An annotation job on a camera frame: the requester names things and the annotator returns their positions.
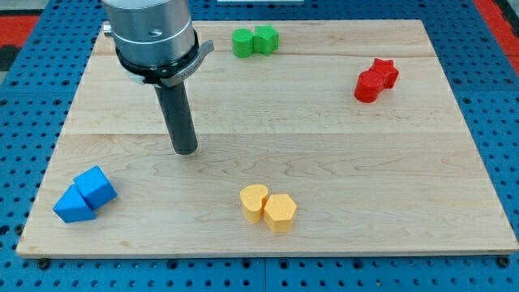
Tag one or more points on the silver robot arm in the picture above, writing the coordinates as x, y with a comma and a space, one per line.
155, 40

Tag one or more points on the yellow heart block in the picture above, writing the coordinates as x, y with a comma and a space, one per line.
252, 199

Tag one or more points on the wooden board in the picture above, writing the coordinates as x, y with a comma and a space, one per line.
400, 176

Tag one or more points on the yellow hexagon block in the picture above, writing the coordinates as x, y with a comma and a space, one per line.
279, 213

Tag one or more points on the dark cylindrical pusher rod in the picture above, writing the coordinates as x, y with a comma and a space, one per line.
178, 120

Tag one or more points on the green cylinder block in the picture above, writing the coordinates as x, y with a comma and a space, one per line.
242, 43

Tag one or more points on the green star block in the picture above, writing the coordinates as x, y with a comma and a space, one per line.
265, 39

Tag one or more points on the red cylinder block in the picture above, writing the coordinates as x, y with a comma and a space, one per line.
368, 86

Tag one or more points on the red star block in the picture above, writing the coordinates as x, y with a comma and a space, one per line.
387, 70

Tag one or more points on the blue cube block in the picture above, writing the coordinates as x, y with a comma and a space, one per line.
95, 187

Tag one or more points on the blue triangle block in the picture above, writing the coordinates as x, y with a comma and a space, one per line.
71, 207

